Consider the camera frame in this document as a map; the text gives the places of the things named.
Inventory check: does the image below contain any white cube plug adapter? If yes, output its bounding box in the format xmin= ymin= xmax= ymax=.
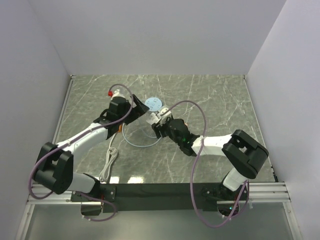
xmin=146 ymin=112 xmax=161 ymax=126

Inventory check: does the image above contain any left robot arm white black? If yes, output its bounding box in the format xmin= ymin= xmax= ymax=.
xmin=30 ymin=95 xmax=149 ymax=201

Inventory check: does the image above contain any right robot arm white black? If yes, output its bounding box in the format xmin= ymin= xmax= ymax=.
xmin=151 ymin=118 xmax=269 ymax=200

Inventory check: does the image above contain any round blue power socket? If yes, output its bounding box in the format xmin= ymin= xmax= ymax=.
xmin=144 ymin=97 xmax=163 ymax=112

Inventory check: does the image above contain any black base bar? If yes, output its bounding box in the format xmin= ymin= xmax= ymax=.
xmin=70 ymin=182 xmax=250 ymax=214

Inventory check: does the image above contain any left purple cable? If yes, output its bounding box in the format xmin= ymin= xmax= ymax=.
xmin=27 ymin=83 xmax=133 ymax=223

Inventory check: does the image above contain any light blue socket cable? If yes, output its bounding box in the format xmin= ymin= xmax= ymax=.
xmin=122 ymin=112 xmax=163 ymax=148

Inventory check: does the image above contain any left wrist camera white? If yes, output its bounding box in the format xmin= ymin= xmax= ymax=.
xmin=108 ymin=89 xmax=126 ymax=99

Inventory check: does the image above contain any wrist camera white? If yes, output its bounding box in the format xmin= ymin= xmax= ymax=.
xmin=108 ymin=89 xmax=126 ymax=99
xmin=156 ymin=106 xmax=173 ymax=126

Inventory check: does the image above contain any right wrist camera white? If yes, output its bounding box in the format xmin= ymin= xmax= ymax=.
xmin=156 ymin=106 xmax=173 ymax=126

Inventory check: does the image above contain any white power strip cord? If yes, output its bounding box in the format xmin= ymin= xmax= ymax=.
xmin=98 ymin=131 xmax=119 ymax=183

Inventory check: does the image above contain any aluminium frame rail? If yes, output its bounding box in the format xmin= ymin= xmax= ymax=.
xmin=14 ymin=73 xmax=301 ymax=240

